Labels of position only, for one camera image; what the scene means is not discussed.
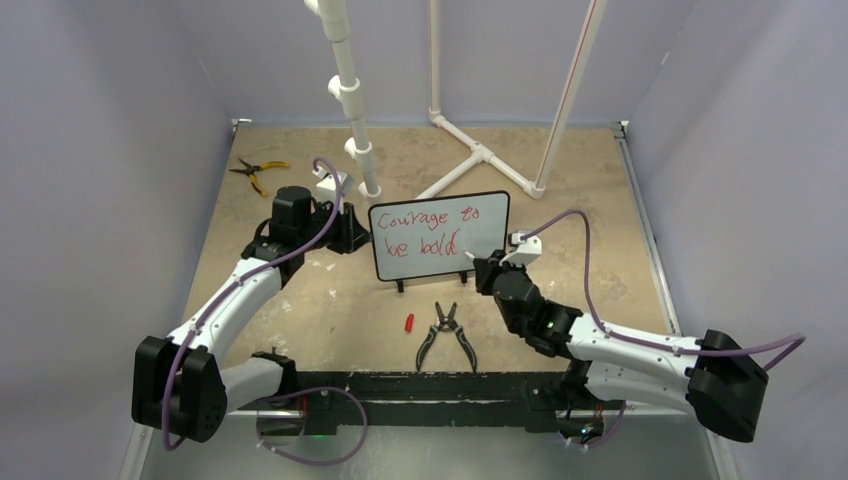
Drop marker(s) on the yellow handled needle-nose pliers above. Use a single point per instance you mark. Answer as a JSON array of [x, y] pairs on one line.
[[251, 170]]

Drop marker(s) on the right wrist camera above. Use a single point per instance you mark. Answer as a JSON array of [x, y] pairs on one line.
[[522, 249]]

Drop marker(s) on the black framed whiteboard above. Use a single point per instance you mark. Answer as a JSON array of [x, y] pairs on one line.
[[423, 237]]

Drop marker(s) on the wire whiteboard stand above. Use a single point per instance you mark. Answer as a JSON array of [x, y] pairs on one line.
[[460, 278]]

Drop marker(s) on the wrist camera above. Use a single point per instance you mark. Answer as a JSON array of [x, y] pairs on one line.
[[329, 185], [522, 249]]

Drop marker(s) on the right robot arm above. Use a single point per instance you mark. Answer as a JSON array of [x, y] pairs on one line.
[[710, 377]]

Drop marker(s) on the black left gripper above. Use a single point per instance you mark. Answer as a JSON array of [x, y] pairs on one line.
[[347, 225]]

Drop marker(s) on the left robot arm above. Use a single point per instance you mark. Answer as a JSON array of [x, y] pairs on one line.
[[178, 386]]

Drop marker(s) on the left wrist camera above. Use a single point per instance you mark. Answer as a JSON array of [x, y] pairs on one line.
[[329, 185]]

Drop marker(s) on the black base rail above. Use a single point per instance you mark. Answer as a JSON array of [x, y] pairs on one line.
[[538, 402]]

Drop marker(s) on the metal corner bracket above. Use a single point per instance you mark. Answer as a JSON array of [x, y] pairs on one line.
[[238, 123]]

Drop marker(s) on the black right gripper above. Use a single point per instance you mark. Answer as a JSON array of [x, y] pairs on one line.
[[490, 267]]

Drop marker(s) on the white PVC pipe frame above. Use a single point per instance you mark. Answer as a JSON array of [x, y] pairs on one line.
[[346, 88]]

